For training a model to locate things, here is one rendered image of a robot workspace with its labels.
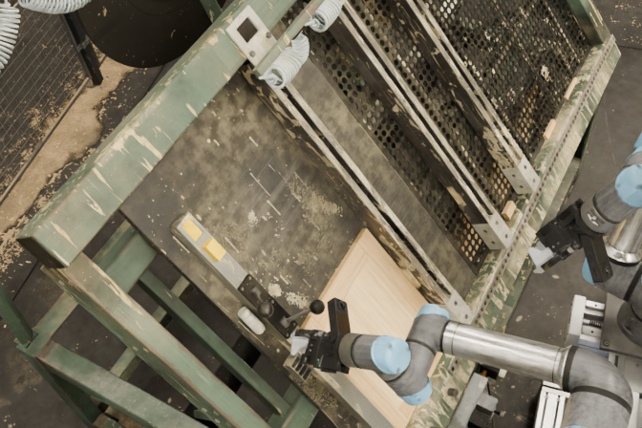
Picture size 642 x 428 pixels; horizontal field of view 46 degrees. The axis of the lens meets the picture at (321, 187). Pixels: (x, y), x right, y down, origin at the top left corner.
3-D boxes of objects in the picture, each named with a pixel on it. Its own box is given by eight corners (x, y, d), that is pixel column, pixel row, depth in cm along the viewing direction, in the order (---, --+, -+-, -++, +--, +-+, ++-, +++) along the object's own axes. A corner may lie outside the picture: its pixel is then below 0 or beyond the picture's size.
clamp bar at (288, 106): (446, 333, 239) (510, 339, 221) (202, 39, 188) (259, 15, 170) (460, 309, 244) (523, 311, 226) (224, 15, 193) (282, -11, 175)
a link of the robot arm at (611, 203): (669, 181, 148) (656, 203, 143) (630, 210, 157) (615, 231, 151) (638, 153, 149) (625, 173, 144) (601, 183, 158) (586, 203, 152)
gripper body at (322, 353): (296, 362, 174) (331, 367, 165) (306, 326, 177) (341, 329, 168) (320, 371, 179) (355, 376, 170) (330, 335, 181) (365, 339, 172)
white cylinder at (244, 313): (234, 315, 188) (254, 334, 192) (242, 315, 186) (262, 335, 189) (241, 306, 190) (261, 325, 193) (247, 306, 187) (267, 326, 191)
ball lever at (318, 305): (284, 333, 191) (327, 314, 186) (274, 324, 190) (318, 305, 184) (286, 322, 194) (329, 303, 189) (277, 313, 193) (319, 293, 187)
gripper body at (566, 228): (549, 222, 170) (585, 193, 161) (575, 252, 168) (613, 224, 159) (531, 235, 165) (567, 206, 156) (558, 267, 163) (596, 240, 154)
